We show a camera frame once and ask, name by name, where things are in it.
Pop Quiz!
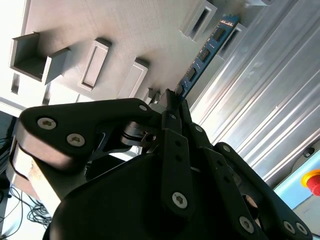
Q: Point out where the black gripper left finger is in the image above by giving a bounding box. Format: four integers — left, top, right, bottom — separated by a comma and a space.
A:
9, 88, 196, 219

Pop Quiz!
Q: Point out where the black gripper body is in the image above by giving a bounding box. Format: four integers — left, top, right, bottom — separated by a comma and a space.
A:
43, 152, 237, 240

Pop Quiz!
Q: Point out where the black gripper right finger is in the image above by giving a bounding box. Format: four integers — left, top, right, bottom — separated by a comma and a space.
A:
181, 99, 314, 240

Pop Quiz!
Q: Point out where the blue RAM stick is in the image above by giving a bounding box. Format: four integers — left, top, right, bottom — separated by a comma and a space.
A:
174, 14, 240, 102

